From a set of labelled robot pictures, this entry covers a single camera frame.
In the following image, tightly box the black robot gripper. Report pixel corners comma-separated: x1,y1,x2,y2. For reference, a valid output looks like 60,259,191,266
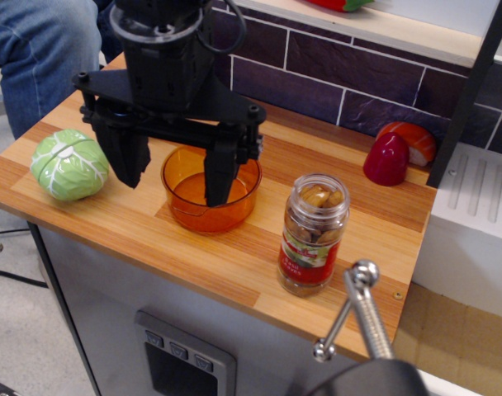
73,24,266,207

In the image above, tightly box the clear almond spice jar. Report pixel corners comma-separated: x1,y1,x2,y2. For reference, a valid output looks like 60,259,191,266
277,173,350,297

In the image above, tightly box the orange transparent plastic pot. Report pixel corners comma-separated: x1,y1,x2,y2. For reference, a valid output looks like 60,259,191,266
161,146,262,233

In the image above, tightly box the green toy cabbage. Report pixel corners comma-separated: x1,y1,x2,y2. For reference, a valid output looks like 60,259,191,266
30,129,109,201

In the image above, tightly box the person leg in blue jeans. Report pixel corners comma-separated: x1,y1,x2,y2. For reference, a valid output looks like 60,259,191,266
0,0,122,139

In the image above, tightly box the grey oven control panel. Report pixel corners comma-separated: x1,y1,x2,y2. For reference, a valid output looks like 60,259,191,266
135,310,237,396

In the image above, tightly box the dark red toy dome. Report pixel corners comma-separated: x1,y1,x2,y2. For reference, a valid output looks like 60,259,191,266
363,132,410,186

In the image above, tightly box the silver metal clamp screw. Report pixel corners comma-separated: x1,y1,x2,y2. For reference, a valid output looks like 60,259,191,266
313,259,395,362

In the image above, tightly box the red toy pepper on shelf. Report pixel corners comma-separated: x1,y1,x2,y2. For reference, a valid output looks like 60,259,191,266
308,0,373,12

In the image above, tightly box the wooden upper shelf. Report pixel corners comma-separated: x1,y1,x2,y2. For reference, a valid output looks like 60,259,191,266
236,1,482,68

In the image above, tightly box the salmon sushi toy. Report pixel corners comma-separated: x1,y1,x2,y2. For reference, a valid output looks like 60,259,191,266
376,121,437,167

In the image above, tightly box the black clamp body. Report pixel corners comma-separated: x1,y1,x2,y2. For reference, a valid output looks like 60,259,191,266
308,359,429,396

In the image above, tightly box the black shelf post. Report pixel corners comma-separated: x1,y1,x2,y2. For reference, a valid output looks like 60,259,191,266
426,0,502,188

